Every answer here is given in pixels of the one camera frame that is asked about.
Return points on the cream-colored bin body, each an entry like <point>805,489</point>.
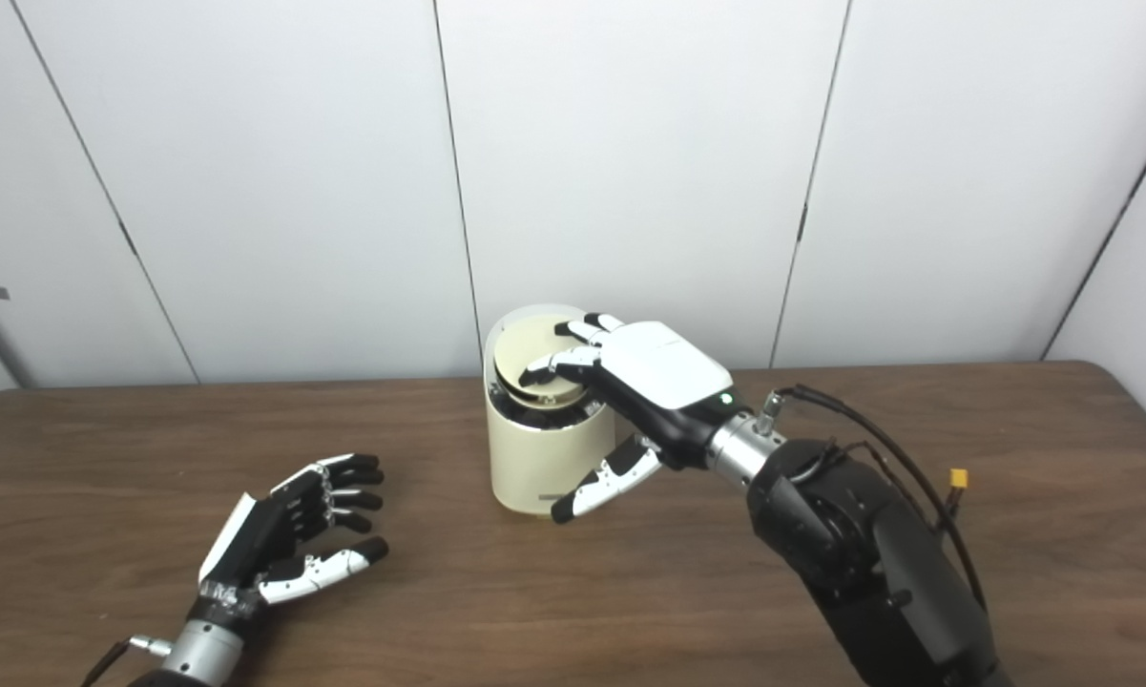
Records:
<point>534,458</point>

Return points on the round cream bin lid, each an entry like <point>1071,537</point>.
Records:
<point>525,348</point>

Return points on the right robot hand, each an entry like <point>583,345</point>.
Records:
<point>663,367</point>

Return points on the black bin liner bag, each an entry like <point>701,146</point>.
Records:
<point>539,412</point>

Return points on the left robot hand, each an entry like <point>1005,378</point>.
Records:
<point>258,544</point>

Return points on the black wall panel hinge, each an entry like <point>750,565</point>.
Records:
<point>802,222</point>
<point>129,239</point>

